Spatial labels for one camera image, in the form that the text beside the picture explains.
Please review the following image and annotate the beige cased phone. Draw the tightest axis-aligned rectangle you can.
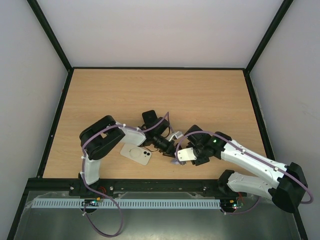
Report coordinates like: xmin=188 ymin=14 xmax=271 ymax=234
xmin=120 ymin=143 xmax=152 ymax=166

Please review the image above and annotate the black frame post left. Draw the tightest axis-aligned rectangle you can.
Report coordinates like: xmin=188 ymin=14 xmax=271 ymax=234
xmin=26 ymin=0 xmax=73 ymax=73

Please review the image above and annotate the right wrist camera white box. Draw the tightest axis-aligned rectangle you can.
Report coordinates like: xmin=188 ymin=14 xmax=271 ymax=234
xmin=176 ymin=147 xmax=197 ymax=163

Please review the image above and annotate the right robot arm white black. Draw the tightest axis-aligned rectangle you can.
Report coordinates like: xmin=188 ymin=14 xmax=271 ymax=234
xmin=176 ymin=125 xmax=308 ymax=213

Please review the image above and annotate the black phone case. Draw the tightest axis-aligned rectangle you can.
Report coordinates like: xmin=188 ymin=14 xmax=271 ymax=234
xmin=141 ymin=109 xmax=158 ymax=128

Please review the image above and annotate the black frame post right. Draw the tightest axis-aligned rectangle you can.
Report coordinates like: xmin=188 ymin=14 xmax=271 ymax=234
xmin=245 ymin=0 xmax=294 ymax=73

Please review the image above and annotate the light blue slotted cable duct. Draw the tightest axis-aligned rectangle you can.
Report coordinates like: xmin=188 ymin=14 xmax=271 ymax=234
xmin=30 ymin=198 xmax=221 ymax=210

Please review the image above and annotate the purple cable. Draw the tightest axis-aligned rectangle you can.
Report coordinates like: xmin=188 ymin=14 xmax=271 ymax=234
xmin=174 ymin=131 xmax=315 ymax=216
xmin=79 ymin=111 xmax=176 ymax=236

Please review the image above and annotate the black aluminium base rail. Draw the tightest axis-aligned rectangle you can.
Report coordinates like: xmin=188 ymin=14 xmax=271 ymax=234
xmin=27 ymin=177 xmax=292 ymax=198

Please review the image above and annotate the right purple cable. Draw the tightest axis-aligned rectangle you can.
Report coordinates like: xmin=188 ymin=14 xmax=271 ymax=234
xmin=174 ymin=131 xmax=315 ymax=216

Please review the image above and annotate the lilac phone case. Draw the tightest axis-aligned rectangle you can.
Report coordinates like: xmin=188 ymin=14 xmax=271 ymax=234
xmin=170 ymin=158 xmax=187 ymax=166

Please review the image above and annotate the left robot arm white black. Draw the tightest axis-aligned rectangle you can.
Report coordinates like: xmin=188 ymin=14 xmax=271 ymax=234
xmin=79 ymin=110 xmax=183 ymax=185

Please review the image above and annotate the black frame post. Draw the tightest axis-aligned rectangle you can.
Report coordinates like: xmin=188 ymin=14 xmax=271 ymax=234
xmin=245 ymin=0 xmax=294 ymax=73
xmin=26 ymin=0 xmax=73 ymax=73

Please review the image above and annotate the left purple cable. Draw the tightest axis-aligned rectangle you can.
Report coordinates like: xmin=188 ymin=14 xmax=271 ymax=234
xmin=79 ymin=111 xmax=176 ymax=236

